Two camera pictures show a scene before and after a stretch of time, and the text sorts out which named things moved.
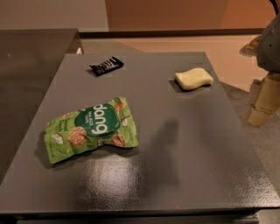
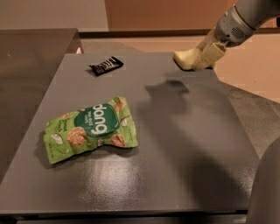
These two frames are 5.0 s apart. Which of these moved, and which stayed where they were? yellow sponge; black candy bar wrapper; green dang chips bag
Moved: yellow sponge
Stayed: green dang chips bag; black candy bar wrapper
